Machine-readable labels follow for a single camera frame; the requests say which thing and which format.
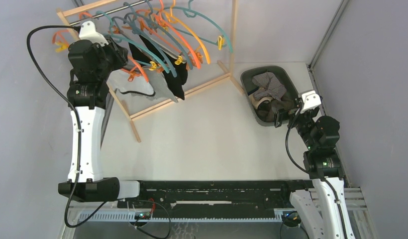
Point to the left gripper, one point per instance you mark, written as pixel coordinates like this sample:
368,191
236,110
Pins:
120,53

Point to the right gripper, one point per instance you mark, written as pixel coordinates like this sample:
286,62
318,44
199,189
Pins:
281,114

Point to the white underwear black trim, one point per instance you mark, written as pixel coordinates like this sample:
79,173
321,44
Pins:
126,83

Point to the orange clip hanger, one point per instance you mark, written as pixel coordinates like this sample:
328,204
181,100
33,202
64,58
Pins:
136,70

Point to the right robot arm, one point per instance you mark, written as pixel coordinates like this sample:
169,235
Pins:
322,164

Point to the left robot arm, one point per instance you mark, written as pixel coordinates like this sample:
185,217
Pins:
93,61

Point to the teal hanger front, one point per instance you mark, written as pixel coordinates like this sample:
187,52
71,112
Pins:
116,32

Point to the teal hanger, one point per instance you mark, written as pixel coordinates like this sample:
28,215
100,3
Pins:
223,39
165,37
116,32

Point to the grey striped hanging underwear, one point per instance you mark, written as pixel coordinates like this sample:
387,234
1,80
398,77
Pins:
160,87

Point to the orange hanger on rack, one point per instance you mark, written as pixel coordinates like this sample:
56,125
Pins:
158,23

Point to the black hanging underwear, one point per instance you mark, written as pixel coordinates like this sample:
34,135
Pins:
175,83

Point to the yellow hanger on rack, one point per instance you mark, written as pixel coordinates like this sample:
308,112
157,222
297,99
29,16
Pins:
167,19

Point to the teal hanger back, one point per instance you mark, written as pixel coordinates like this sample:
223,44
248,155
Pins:
223,39

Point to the striped grey garment in basket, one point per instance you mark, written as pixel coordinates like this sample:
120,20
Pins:
268,85

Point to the wooden clothes rack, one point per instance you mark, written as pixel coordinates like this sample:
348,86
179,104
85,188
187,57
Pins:
163,49

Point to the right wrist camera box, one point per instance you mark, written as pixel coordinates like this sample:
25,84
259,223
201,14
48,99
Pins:
310,100

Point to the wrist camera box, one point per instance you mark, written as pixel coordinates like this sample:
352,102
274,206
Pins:
310,100
89,32

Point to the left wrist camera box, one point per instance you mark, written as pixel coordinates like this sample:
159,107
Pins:
89,32

